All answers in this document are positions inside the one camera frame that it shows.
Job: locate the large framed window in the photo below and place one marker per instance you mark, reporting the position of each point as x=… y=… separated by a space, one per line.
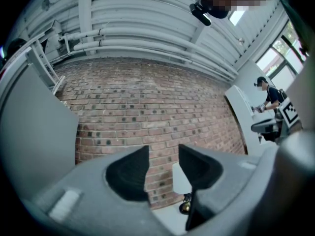
x=280 y=55

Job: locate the black head-mounted camera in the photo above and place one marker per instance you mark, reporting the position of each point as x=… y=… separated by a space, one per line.
x=201 y=14

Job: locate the white insulated ceiling pipe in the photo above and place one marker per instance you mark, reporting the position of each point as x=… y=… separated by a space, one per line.
x=137 y=31
x=147 y=45

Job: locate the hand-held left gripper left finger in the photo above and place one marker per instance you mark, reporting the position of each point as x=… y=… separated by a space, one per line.
x=93 y=195

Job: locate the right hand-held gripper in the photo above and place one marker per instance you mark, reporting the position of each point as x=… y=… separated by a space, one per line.
x=291 y=112

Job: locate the grey ceiling-mounted box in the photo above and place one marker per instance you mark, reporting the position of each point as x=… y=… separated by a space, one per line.
x=53 y=37

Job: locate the white partition panel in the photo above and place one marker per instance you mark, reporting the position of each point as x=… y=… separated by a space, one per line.
x=34 y=122
x=242 y=107

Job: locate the white table lamp brass base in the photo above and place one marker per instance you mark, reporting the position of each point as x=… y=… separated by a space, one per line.
x=181 y=178

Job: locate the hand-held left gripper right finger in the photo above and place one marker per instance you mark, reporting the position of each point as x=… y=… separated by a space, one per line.
x=206 y=171

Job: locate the white metal ladder frame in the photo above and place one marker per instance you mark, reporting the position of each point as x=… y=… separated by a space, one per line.
x=43 y=65

